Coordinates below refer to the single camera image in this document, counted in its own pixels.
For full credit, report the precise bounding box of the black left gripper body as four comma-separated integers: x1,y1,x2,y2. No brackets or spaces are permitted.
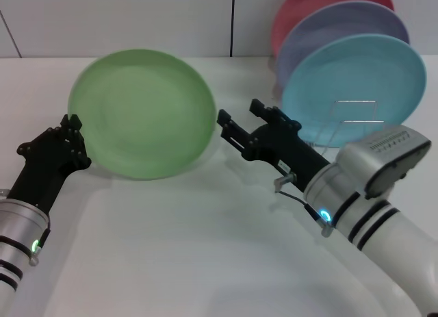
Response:
6,124,92,214

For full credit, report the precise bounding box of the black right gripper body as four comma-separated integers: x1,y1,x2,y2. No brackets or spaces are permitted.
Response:
240,122,332,192

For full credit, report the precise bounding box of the green plastic plate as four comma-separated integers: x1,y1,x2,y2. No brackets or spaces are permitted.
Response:
67,49,219,181

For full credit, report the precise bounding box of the light blue plastic plate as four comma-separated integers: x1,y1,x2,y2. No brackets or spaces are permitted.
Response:
280,33,428,149

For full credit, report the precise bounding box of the purple plastic plate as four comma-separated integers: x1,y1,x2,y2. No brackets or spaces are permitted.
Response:
275,0,411,92

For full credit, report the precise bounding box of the red plastic plate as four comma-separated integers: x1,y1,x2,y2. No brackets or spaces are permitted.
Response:
270,0,395,60

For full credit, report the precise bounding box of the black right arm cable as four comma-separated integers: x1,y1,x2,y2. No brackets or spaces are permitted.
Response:
274,173,330,226

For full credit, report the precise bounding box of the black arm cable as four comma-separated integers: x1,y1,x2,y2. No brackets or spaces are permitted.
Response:
32,220,52,266
274,173,330,226

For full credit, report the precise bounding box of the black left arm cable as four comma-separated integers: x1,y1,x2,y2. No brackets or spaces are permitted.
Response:
32,220,52,266

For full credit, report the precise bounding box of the metal wire plate rack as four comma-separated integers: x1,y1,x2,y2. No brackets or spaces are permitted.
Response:
307,99,387,150

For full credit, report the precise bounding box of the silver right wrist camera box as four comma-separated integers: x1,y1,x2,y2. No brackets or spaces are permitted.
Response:
337,124,433,200

